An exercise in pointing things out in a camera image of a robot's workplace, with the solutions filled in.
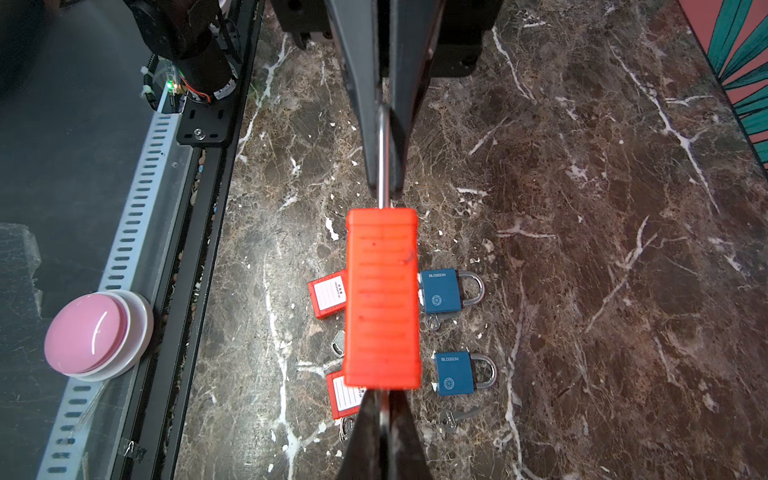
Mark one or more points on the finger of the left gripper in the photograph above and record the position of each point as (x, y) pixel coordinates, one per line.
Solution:
(354, 27)
(414, 28)

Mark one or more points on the white vented strip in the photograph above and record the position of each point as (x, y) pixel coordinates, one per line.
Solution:
(66, 445)

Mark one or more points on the pink push button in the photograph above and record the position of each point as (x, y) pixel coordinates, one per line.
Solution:
(99, 336)

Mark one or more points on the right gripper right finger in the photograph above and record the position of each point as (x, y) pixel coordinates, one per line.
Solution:
(405, 457)

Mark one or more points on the black front mounting rail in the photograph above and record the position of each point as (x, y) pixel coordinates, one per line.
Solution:
(151, 438)

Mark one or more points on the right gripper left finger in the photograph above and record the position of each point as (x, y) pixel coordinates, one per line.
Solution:
(362, 459)

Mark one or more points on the red padlock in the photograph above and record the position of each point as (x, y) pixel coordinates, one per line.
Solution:
(328, 294)
(382, 311)
(345, 402)

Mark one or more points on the blue padlock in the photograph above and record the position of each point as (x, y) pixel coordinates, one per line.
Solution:
(441, 291)
(456, 375)

